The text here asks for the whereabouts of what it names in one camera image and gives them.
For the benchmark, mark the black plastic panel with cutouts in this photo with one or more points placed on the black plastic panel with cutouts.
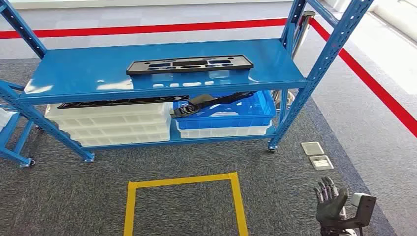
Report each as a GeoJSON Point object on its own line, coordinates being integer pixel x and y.
{"type": "Point", "coordinates": [241, 62]}

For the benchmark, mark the black curved plastic part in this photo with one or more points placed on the black curved plastic part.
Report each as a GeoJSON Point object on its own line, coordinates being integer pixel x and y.
{"type": "Point", "coordinates": [185, 110]}

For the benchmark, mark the chrome stanchion post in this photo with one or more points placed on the chrome stanchion post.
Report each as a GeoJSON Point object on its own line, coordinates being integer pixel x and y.
{"type": "Point", "coordinates": [304, 29]}

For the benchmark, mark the long flat black part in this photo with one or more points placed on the long flat black part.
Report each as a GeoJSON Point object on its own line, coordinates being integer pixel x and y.
{"type": "Point", "coordinates": [114, 102]}

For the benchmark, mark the blue metal shelf rack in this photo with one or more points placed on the blue metal shelf rack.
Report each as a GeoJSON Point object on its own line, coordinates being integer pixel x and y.
{"type": "Point", "coordinates": [97, 65]}
{"type": "Point", "coordinates": [13, 157]}

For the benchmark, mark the grey floor outlet cover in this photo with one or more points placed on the grey floor outlet cover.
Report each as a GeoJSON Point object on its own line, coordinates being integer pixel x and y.
{"type": "Point", "coordinates": [321, 163]}
{"type": "Point", "coordinates": [312, 148]}

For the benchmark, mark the blue plastic crate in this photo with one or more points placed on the blue plastic crate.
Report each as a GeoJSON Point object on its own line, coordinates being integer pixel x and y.
{"type": "Point", "coordinates": [247, 110]}

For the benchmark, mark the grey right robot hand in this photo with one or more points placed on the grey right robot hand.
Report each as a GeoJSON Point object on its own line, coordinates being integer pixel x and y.
{"type": "Point", "coordinates": [330, 205]}

